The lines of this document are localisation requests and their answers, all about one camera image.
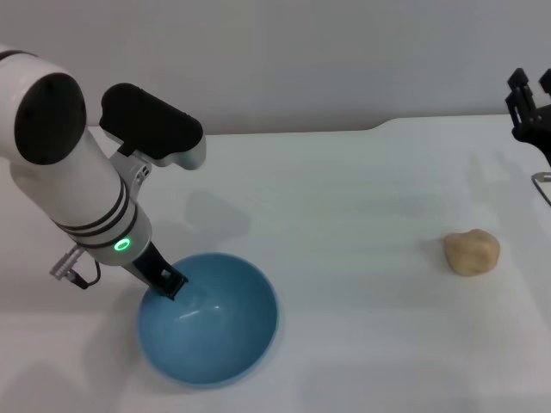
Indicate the blue bowl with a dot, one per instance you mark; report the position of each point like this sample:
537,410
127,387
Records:
215,344

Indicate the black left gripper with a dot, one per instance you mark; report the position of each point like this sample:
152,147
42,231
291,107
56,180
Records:
148,264

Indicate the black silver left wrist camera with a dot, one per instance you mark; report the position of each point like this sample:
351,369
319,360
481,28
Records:
146,116

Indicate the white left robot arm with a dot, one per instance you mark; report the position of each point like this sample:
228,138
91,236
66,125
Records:
73,172

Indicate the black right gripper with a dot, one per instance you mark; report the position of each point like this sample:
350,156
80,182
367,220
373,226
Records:
540,129

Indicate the beige egg yolk pastry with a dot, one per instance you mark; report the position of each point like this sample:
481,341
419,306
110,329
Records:
471,256

